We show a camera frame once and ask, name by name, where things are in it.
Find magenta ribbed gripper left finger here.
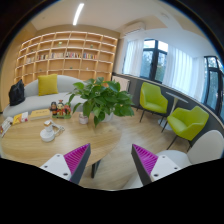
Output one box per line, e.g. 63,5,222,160
41,144,91,184

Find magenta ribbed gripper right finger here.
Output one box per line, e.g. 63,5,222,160
131,144,180,186

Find white round charger base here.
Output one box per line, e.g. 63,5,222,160
40,120,55,142

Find round wooden table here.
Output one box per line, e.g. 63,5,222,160
0,113,121,178

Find small white side table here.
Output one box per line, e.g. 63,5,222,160
158,92,188,131

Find small white cup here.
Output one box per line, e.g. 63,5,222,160
79,112,89,124

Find near lime green armchair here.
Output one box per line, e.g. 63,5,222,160
166,106,209,141

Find lime green armchair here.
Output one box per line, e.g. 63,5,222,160
166,106,209,141
138,82,168,117

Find colourful figurine set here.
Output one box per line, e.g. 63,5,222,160
49,100,71,119

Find yellow book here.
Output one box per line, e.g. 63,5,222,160
30,109,50,120

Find white chair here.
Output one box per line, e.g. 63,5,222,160
124,130,224,189

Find far lime green armchair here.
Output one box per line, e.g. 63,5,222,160
138,82,168,117

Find orange yellow booklet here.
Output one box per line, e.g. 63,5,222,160
13,112,28,124

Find green potted plant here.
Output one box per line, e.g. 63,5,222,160
68,77,134,126

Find white magazine at edge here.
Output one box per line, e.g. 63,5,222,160
0,117,13,137

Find light grey sofa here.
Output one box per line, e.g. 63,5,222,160
3,74,79,118

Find yellow cushion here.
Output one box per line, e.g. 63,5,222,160
38,74,58,96

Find white radiator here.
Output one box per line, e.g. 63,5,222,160
112,76,130,91

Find black bag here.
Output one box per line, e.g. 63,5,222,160
9,80,25,106

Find white sheer curtain right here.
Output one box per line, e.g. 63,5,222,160
162,45,205,101

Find white sheer curtain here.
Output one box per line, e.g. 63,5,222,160
162,45,205,101
123,39,144,77

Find black framed right window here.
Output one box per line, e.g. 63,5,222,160
202,56,224,123

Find black framed window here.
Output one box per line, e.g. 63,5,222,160
202,56,224,123
140,39,168,83

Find white sheer curtain left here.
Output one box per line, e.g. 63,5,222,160
123,39,144,77

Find white air conditioner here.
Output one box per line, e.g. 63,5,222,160
123,22,145,35

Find ceiling light strip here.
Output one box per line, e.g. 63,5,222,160
73,3,84,26

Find white charger cable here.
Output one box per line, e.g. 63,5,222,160
50,122,66,137

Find wooden bookshelf wall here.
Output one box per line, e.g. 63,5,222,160
14,31,118,85

